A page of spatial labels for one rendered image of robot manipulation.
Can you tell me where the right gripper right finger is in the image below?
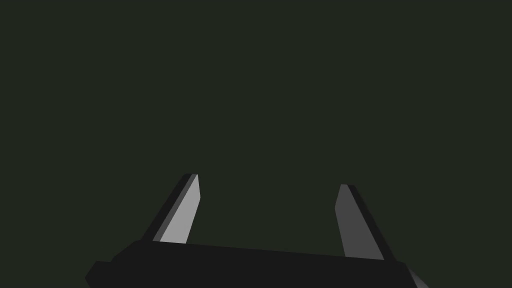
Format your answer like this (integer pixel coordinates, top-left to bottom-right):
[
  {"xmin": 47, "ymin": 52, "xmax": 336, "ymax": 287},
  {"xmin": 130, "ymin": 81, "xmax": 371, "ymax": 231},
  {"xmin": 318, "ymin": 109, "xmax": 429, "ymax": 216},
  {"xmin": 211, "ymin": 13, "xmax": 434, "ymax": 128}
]
[{"xmin": 334, "ymin": 183, "xmax": 397, "ymax": 262}]

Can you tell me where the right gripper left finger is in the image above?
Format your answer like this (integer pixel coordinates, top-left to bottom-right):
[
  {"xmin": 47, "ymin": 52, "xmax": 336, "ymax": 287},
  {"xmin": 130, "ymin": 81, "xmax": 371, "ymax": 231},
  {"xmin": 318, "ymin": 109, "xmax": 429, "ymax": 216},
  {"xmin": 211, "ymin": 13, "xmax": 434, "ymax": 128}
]
[{"xmin": 141, "ymin": 173, "xmax": 202, "ymax": 245}]

